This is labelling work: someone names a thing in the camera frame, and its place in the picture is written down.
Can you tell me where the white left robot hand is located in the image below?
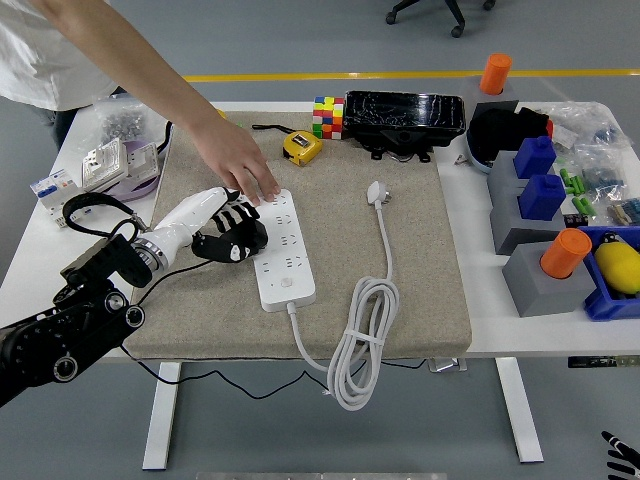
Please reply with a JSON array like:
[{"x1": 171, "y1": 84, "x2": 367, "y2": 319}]
[{"x1": 149, "y1": 186, "x2": 264, "y2": 265}]

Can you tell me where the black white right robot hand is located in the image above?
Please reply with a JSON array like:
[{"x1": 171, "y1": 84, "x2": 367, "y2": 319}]
[{"x1": 601, "y1": 430, "x2": 640, "y2": 480}]

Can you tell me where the person's hand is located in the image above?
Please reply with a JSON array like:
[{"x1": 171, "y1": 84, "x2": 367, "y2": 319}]
[{"x1": 187, "y1": 117, "x2": 282, "y2": 207}]

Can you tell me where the white power strip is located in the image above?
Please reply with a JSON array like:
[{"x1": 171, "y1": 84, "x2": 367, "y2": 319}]
[{"x1": 244, "y1": 188, "x2": 318, "y2": 314}]

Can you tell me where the thin black adapter cord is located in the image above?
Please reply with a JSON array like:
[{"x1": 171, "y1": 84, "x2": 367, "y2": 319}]
[{"x1": 118, "y1": 257, "x2": 432, "y2": 401}]

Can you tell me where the lilac tape roll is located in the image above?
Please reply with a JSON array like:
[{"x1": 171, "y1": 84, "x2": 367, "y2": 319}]
[{"x1": 92, "y1": 139, "x2": 162, "y2": 204}]

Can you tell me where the white socket panel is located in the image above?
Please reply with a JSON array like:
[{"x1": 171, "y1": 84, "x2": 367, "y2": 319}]
[{"x1": 122, "y1": 142, "x2": 161, "y2": 181}]

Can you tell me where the black box under table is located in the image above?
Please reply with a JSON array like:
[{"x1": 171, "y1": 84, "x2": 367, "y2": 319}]
[{"x1": 567, "y1": 354, "x2": 640, "y2": 370}]

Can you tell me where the grey-brown mat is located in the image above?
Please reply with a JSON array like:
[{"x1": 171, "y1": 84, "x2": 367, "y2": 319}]
[{"x1": 122, "y1": 110, "x2": 473, "y2": 361}]

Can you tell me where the clear bag of metal nuts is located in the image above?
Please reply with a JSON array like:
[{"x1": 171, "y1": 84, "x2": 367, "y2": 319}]
[{"x1": 92, "y1": 94, "x2": 171, "y2": 149}]

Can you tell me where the white table leg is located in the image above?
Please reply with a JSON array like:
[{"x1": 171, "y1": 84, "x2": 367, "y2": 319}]
[
  {"x1": 494, "y1": 357, "x2": 545, "y2": 464},
  {"x1": 142, "y1": 360, "x2": 182, "y2": 471}
]

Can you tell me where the white circuit breaker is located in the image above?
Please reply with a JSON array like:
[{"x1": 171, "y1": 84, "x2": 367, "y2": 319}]
[{"x1": 29, "y1": 168, "x2": 95, "y2": 230}]

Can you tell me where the blue plastic bin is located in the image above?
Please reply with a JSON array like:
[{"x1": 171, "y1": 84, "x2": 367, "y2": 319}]
[{"x1": 577, "y1": 224, "x2": 640, "y2": 322}]

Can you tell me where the black cracked screen device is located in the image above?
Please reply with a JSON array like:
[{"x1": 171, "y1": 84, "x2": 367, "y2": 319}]
[{"x1": 343, "y1": 89, "x2": 467, "y2": 164}]

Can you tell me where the grey block base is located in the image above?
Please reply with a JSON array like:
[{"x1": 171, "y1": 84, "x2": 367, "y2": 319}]
[
  {"x1": 488, "y1": 187, "x2": 581, "y2": 256},
  {"x1": 501, "y1": 241, "x2": 599, "y2": 319},
  {"x1": 458, "y1": 74, "x2": 521, "y2": 131},
  {"x1": 486, "y1": 148, "x2": 561, "y2": 204}
]

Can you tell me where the yellow rounded toy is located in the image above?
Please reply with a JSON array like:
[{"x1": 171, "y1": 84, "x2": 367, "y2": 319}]
[{"x1": 593, "y1": 232, "x2": 640, "y2": 295}]

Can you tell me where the person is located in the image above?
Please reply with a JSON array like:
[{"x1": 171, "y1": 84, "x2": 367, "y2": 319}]
[{"x1": 0, "y1": 0, "x2": 124, "y2": 150}]

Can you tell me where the orange cylinder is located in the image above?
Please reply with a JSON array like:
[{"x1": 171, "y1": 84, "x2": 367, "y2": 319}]
[
  {"x1": 478, "y1": 53, "x2": 513, "y2": 96},
  {"x1": 539, "y1": 228, "x2": 594, "y2": 280}
]

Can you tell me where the white blue bowl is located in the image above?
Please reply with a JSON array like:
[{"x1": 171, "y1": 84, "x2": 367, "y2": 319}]
[{"x1": 464, "y1": 127, "x2": 496, "y2": 175}]

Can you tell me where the clear bag of blue parts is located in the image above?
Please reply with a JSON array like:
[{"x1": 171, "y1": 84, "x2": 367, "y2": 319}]
[
  {"x1": 572, "y1": 144, "x2": 630, "y2": 196},
  {"x1": 605, "y1": 196, "x2": 640, "y2": 227},
  {"x1": 542, "y1": 101, "x2": 632, "y2": 151}
]

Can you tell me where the black cloth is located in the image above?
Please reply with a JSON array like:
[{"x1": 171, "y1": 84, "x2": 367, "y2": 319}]
[{"x1": 469, "y1": 106, "x2": 551, "y2": 164}]

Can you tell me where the black office chair base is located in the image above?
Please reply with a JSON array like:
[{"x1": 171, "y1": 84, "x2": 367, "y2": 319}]
[{"x1": 384, "y1": 0, "x2": 497, "y2": 39}]

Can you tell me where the blue block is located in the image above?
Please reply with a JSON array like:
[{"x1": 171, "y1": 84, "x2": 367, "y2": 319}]
[
  {"x1": 518, "y1": 173, "x2": 568, "y2": 222},
  {"x1": 513, "y1": 135, "x2": 558, "y2": 180}
]

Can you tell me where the yellow tape measure black strap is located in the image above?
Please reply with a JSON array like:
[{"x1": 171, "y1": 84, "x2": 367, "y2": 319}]
[{"x1": 251, "y1": 122, "x2": 324, "y2": 167}]

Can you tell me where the white wall socket box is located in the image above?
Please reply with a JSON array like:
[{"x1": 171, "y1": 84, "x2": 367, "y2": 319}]
[{"x1": 79, "y1": 138, "x2": 130, "y2": 194}]

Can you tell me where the white power cord with plug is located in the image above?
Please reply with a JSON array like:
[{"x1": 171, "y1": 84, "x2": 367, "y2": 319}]
[{"x1": 285, "y1": 179, "x2": 401, "y2": 413}]

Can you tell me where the silver bracket under table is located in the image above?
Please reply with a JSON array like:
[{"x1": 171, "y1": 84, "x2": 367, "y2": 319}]
[{"x1": 428, "y1": 357, "x2": 469, "y2": 374}]

